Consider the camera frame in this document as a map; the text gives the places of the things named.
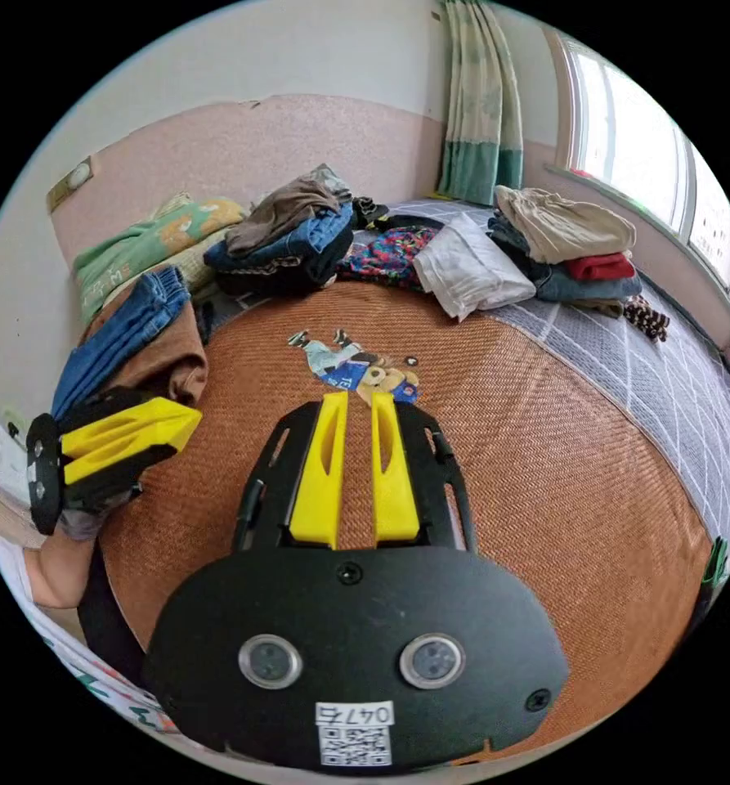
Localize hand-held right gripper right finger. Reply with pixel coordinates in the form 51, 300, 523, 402
371, 392, 422, 546

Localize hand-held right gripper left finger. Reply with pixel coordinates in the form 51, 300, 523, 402
289, 392, 349, 550

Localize person's left forearm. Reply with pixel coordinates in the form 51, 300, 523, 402
23, 532, 97, 609

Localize colorful short sleeve shirt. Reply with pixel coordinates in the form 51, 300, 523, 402
336, 225, 446, 293

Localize person's left hand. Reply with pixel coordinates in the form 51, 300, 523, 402
60, 489, 137, 542

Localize pile of clothes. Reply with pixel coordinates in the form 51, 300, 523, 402
51, 266, 210, 419
203, 164, 392, 299
486, 183, 645, 318

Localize bed with woven mat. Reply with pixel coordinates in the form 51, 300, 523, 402
73, 195, 730, 768

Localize green printed pillow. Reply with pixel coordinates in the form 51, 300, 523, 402
72, 192, 250, 321

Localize person's body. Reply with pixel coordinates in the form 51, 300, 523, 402
0, 518, 183, 740

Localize white folded garment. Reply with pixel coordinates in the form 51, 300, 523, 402
413, 211, 538, 324

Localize brown spotted garment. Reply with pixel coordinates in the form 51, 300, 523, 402
621, 294, 673, 344

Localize green and cream curtain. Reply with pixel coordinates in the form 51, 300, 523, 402
434, 0, 526, 207

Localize window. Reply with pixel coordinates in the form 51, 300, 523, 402
547, 29, 730, 321

